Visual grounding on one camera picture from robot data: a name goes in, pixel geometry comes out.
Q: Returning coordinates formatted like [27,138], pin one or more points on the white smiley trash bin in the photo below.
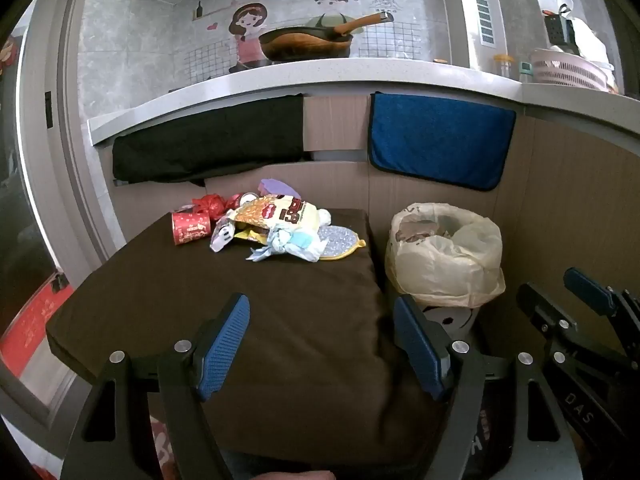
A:
[450,320]

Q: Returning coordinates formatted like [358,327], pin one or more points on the grey stone countertop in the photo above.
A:
[400,77]

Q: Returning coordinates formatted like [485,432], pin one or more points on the cartoon wall sticker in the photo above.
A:
[245,25]

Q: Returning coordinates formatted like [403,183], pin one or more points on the purple packet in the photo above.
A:
[277,187]

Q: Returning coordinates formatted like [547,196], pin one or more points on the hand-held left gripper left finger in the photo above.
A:
[225,350]

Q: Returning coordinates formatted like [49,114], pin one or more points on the red paper cup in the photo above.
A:
[190,227]

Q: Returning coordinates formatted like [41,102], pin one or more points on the black door latch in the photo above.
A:
[48,110]

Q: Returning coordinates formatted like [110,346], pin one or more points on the white plastic basket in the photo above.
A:
[565,70]

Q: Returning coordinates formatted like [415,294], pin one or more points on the red drink can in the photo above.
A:
[245,199]

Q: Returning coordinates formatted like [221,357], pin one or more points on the black hanging cloth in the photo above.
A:
[210,140]

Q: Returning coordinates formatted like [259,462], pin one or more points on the blue hanging towel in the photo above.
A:
[440,135]

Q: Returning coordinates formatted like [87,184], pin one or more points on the small teal container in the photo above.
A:
[524,72]

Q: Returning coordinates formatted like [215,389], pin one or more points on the red floor mat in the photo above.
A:
[30,330]

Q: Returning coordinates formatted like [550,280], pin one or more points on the grey sliding door frame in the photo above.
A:
[65,160]

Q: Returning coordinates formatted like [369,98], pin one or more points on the glass jar yellow lid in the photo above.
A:
[504,66]

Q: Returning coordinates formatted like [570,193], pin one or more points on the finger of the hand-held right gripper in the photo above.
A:
[590,290]
[542,307]

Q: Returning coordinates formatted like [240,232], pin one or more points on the red hanging decoration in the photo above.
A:
[7,55]

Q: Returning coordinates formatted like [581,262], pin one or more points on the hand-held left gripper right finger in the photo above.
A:
[420,350]

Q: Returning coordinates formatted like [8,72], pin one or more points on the red plastic bag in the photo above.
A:
[210,205]

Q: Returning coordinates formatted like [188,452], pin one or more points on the patterned pot holder yellow trim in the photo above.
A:
[345,240]

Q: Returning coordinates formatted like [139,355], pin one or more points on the yellow snack wrapper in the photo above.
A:
[247,235]

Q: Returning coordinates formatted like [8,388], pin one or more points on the translucent plastic bin liner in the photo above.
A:
[440,255]

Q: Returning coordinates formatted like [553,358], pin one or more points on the light blue white wrapper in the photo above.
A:
[295,245]

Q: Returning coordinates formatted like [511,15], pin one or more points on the black utensil holder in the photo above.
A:
[560,32]

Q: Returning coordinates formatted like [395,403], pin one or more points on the large cream snack bag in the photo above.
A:
[280,215]

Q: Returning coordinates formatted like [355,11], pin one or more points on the white tissue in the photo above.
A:
[325,216]

